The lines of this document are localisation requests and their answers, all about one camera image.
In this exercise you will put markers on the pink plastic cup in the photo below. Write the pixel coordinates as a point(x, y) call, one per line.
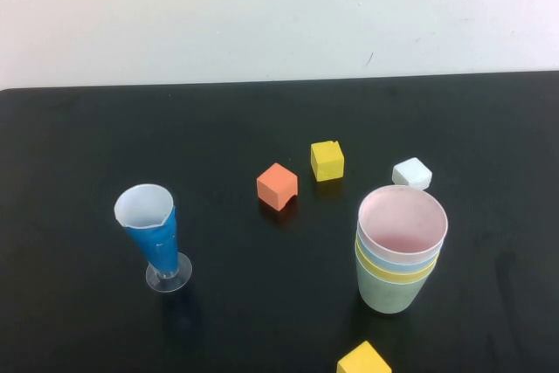
point(402, 216)

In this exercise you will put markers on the light blue plastic cup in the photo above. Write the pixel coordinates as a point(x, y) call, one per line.
point(402, 269)

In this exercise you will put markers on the yellow plastic cup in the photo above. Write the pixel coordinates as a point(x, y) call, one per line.
point(402, 278)

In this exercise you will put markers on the green plastic cup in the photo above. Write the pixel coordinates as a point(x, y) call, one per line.
point(389, 299)

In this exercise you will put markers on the orange foam cube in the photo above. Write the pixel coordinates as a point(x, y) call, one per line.
point(276, 183)

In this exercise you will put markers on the notched yellow foam cube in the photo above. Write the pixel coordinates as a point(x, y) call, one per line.
point(326, 163)

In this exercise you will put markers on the white foam cube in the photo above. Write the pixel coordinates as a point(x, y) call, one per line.
point(411, 172)

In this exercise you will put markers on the blue conical measuring glass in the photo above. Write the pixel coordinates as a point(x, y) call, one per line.
point(159, 237)

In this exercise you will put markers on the plain yellow foam cube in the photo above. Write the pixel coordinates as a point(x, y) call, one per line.
point(362, 360)

